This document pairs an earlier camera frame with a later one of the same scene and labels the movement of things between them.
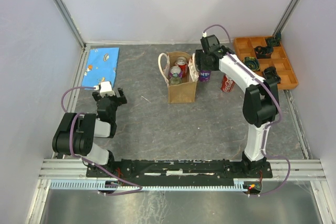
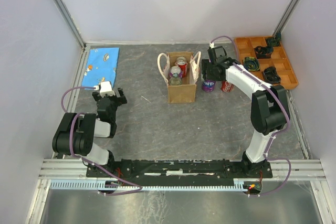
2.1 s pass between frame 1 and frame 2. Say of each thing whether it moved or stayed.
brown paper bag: stayed
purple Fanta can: moved
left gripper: stayed
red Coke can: stayed
